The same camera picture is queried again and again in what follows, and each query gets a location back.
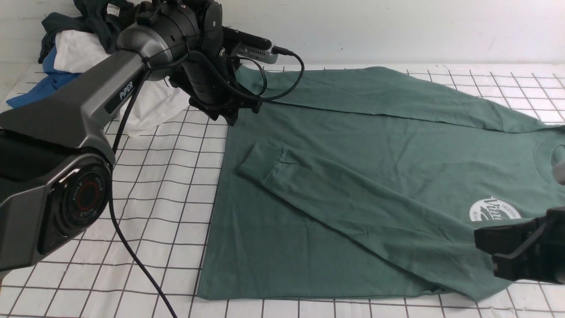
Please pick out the white grid tablecloth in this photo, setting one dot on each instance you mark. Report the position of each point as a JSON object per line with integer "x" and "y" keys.
{"x": 165, "y": 190}

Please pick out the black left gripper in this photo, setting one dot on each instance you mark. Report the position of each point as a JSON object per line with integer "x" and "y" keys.
{"x": 228, "y": 108}

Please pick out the dark teal shirt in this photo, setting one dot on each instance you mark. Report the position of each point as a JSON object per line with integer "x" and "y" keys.
{"x": 104, "y": 18}

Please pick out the blue shirt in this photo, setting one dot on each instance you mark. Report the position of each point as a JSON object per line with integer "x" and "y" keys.
{"x": 53, "y": 80}

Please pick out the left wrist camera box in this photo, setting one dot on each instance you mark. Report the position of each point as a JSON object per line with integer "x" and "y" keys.
{"x": 241, "y": 44}

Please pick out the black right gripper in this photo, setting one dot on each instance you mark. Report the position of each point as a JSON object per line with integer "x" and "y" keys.
{"x": 532, "y": 250}

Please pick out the white shirt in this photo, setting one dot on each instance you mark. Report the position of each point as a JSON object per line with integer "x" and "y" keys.
{"x": 158, "y": 101}

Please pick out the green long sleeve shirt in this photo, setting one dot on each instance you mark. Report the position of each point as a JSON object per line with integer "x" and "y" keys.
{"x": 369, "y": 183}

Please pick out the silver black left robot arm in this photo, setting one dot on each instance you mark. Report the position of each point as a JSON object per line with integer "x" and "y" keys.
{"x": 56, "y": 162}

